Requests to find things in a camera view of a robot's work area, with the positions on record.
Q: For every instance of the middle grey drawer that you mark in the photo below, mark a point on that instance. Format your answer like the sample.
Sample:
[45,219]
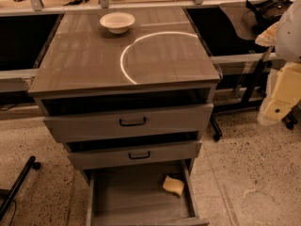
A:
[97,159]

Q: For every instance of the yellow sponge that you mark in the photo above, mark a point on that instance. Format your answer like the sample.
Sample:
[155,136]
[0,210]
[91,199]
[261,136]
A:
[173,185]

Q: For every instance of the black middle drawer handle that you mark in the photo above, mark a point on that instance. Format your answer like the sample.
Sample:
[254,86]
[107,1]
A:
[138,156]

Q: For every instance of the black stand leg left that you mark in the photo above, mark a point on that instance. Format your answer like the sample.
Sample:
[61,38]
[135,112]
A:
[7,195]

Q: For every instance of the grey drawer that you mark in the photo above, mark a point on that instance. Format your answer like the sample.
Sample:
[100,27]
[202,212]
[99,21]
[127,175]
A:
[105,125]
[97,159]
[134,196]

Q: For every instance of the grey drawer cabinet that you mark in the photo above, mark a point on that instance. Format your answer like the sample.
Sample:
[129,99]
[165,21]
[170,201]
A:
[159,62]

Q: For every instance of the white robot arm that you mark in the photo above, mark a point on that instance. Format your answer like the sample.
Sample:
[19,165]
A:
[288,36]

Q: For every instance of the bottom grey drawer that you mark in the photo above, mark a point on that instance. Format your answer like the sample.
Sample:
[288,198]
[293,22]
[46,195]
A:
[134,196]

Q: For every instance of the black top drawer handle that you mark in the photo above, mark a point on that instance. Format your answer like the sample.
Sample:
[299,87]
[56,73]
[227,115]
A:
[133,122]

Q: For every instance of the rolling side table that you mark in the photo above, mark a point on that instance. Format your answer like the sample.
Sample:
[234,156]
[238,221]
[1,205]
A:
[246,22]

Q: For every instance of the black drawer handle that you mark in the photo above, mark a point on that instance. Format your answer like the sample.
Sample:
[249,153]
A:
[138,156]
[133,122]

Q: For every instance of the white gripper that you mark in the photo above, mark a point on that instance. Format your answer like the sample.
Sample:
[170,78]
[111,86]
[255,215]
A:
[290,37]

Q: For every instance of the top grey drawer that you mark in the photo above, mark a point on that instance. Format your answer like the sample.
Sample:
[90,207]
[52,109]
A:
[105,125]

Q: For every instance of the white bowl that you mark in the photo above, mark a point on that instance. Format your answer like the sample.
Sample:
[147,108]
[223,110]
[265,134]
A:
[117,22]

